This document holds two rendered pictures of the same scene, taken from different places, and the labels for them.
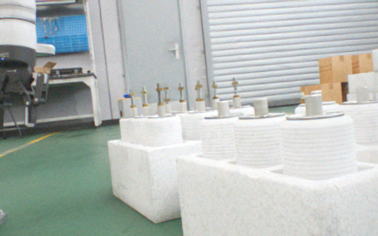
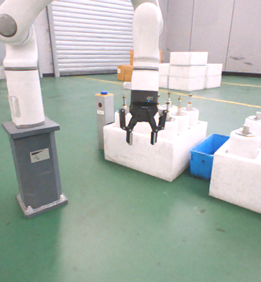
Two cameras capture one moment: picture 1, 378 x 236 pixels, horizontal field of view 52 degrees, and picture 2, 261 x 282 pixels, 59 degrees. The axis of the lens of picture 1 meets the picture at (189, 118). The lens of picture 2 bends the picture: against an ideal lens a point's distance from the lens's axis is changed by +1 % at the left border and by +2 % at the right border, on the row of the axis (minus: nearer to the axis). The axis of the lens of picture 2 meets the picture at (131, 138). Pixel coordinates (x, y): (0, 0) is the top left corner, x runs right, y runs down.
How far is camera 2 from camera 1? 73 cm
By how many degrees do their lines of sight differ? 32
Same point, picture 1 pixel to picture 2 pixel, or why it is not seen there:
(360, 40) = not seen: hidden behind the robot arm
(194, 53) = (41, 30)
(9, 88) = (142, 119)
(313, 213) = not seen: outside the picture
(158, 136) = (170, 132)
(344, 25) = not seen: hidden behind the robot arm
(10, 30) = (154, 79)
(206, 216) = (243, 186)
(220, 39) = (60, 22)
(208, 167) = (257, 164)
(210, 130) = (248, 142)
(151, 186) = (172, 162)
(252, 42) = (82, 28)
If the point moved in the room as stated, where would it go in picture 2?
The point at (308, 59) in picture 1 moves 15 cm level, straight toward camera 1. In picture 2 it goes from (114, 45) to (115, 45)
